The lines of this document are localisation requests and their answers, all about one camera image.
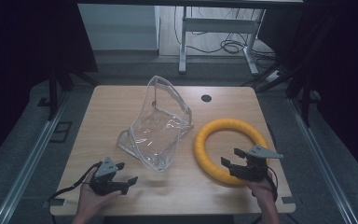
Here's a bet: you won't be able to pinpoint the aluminium floor rail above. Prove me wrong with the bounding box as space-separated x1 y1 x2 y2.
0 92 73 224
287 97 358 224

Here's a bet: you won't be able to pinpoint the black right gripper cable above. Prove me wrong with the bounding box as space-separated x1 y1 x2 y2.
265 166 280 203

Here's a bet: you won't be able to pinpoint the white metal desk frame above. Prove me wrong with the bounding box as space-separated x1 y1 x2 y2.
178 6 267 76

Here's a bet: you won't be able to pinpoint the white power strip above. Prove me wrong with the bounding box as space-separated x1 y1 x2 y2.
265 69 284 83

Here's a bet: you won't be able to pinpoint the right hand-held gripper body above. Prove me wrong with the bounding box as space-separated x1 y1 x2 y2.
228 144 284 183

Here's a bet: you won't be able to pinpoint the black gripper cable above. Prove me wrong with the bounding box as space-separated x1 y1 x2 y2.
265 166 280 203
48 161 103 206

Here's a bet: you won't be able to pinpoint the transparent plastic bag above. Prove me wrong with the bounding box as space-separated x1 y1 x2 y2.
116 75 195 173

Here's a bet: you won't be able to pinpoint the black metal stand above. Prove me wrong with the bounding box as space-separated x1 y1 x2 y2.
36 62 101 122
287 69 322 129

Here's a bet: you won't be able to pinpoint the person's left hand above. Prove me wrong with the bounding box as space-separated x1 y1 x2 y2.
76 168 123 217

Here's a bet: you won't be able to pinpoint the black cables on floor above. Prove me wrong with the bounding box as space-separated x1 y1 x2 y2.
173 6 278 63

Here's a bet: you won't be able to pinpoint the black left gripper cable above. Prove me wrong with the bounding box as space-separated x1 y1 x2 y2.
48 161 103 206

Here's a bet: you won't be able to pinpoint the person's right hand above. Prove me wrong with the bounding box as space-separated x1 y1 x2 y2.
247 176 277 207

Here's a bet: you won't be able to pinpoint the yellow foam ring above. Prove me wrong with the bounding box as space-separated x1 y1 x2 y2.
193 118 270 187

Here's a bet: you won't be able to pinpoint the dark curtain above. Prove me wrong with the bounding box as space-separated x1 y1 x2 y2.
257 0 358 188
0 0 99 172

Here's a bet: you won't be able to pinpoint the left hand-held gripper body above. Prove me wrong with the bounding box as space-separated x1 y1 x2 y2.
89 156 129 196

